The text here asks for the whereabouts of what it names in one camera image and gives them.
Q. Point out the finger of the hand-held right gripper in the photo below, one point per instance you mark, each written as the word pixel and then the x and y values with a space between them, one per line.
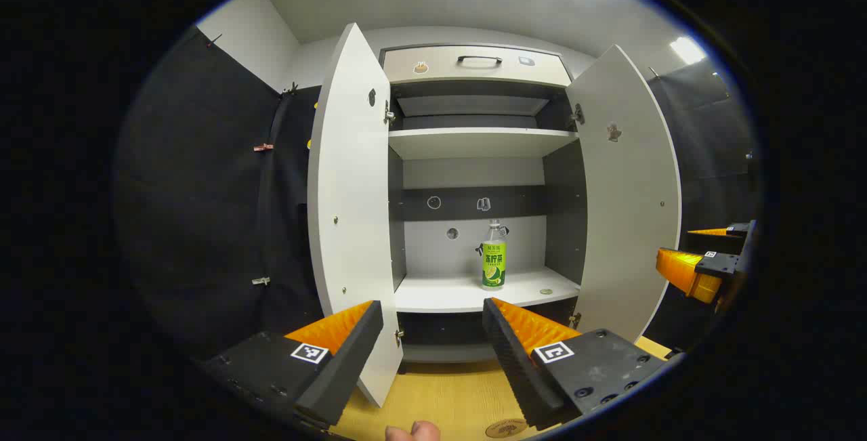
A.
pixel 735 229
pixel 684 271

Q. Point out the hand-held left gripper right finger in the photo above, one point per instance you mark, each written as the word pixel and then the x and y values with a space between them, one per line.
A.
pixel 515 366

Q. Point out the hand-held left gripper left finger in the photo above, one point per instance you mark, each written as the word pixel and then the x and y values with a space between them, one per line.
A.
pixel 352 366

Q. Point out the round wooden coaster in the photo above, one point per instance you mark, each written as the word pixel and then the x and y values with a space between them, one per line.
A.
pixel 504 428

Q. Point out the white cabinet door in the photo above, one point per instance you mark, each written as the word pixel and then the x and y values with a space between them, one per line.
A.
pixel 349 224
pixel 626 211

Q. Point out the green label clear bottle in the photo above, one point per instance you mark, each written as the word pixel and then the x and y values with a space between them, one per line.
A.
pixel 494 255

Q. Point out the metal door hinge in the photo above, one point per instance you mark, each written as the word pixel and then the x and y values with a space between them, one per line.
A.
pixel 388 114
pixel 574 320
pixel 577 114
pixel 399 334

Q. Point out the white cabinet shelf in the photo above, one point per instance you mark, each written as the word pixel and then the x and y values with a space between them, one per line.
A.
pixel 474 141

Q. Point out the white cabinet drawer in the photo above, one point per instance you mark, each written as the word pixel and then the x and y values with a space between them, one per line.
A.
pixel 440 70

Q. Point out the metal cloth clip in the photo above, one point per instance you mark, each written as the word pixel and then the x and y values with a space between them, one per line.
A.
pixel 261 281

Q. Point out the small ceiling light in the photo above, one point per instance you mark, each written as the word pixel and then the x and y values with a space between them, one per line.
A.
pixel 687 50

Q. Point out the black backdrop cloth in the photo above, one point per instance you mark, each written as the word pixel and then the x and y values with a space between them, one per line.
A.
pixel 203 211

